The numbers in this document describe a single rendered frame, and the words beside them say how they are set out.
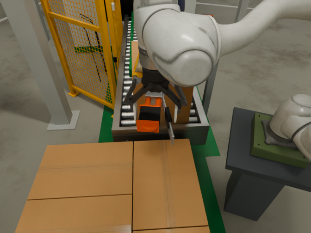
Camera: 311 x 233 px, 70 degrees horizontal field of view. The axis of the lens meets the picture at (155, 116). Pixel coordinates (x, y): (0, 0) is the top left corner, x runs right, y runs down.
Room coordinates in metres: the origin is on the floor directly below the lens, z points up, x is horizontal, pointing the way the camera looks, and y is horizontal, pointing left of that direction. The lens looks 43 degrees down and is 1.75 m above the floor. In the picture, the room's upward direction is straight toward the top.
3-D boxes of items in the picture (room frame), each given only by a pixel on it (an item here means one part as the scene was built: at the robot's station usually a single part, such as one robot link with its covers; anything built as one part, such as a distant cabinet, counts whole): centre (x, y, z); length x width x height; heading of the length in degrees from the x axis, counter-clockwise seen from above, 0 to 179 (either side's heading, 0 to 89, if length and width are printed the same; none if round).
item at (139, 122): (0.55, 0.02, 1.22); 0.08 x 0.07 x 0.05; 175
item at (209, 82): (1.70, -0.50, 0.50); 0.07 x 0.07 x 1.00; 4
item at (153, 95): (0.68, 0.00, 1.22); 0.07 x 0.07 x 0.04; 85
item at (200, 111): (2.29, -0.29, 0.50); 2.31 x 0.05 x 0.19; 4
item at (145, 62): (0.55, 0.00, 1.46); 0.09 x 0.09 x 0.06
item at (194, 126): (1.10, -0.04, 0.58); 0.70 x 0.03 x 0.06; 94
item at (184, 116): (1.47, -0.03, 0.75); 0.60 x 0.40 x 0.40; 5
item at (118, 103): (2.25, 0.36, 0.50); 2.31 x 0.05 x 0.19; 4
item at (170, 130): (0.60, -0.05, 1.22); 0.31 x 0.03 x 0.05; 8
